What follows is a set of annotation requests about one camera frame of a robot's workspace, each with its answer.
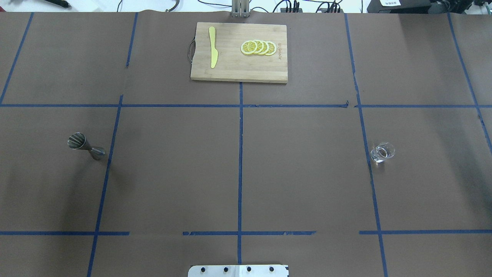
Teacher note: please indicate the clear glass measuring cup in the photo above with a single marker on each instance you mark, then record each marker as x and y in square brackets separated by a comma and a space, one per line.
[382, 152]

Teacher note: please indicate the steel double jigger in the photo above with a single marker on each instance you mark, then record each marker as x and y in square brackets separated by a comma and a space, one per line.
[78, 141]

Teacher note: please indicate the bamboo cutting board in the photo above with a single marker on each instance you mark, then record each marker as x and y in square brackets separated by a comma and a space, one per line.
[233, 65]

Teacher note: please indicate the yellow plastic knife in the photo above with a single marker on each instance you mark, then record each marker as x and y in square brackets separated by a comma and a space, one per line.
[214, 51]

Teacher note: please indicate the aluminium frame post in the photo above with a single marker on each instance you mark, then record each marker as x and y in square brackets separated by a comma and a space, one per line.
[240, 8]

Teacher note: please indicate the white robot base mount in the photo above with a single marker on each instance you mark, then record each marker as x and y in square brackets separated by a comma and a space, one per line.
[258, 270]

